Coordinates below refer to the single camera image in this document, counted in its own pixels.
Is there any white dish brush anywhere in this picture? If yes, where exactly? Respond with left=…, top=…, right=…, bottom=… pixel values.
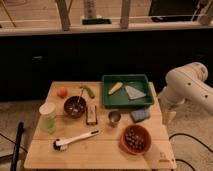
left=53, top=130, right=99, bottom=151

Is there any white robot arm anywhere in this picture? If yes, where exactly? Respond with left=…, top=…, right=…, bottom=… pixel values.
left=158, top=62, right=213, bottom=125

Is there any yellow corn cob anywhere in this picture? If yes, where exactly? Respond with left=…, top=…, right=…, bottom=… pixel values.
left=108, top=82, right=123, bottom=95

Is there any green plastic tray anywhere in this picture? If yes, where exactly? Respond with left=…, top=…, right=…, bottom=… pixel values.
left=102, top=74, right=154, bottom=108

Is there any green pepper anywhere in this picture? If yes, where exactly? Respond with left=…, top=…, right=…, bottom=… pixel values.
left=80, top=86, right=95, bottom=99

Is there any metal spoon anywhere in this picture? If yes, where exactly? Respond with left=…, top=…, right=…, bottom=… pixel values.
left=75, top=87, right=84, bottom=112

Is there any grey triangular cloth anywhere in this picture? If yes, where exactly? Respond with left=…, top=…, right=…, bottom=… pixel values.
left=125, top=86, right=146, bottom=100

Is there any brown rectangular block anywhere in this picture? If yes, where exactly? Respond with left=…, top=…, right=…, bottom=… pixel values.
left=86, top=105, right=98, bottom=125

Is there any small metal cup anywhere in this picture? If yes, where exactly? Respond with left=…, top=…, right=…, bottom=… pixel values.
left=108, top=111, right=121, bottom=127

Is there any dark brown bowl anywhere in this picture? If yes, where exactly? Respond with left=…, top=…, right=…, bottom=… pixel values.
left=64, top=96, right=87, bottom=119

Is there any blue sponge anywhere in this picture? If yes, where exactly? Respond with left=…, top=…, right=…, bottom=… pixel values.
left=130, top=108, right=150, bottom=123

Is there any orange tomato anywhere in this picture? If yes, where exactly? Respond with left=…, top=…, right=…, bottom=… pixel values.
left=57, top=87, right=68, bottom=98

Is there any orange bowl with dark balls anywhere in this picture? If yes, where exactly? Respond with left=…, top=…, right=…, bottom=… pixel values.
left=119, top=124, right=152, bottom=155

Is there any green cup with lid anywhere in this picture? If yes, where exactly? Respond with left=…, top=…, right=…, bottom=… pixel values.
left=39, top=102, right=56, bottom=134

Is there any green box on shelf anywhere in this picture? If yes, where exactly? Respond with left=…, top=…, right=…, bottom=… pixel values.
left=82, top=18, right=111, bottom=25

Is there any black pole stand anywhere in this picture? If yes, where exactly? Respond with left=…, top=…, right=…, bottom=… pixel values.
left=10, top=122, right=24, bottom=171

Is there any black floor cable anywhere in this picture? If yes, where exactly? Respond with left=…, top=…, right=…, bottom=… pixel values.
left=168, top=132, right=213, bottom=171

